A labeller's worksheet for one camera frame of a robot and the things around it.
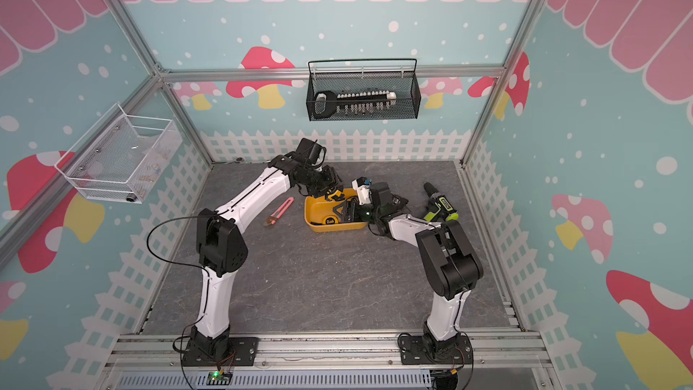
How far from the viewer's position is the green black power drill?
101 cm

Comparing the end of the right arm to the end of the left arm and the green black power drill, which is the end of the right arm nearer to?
the end of the left arm

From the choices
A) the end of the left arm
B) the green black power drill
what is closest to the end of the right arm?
the end of the left arm
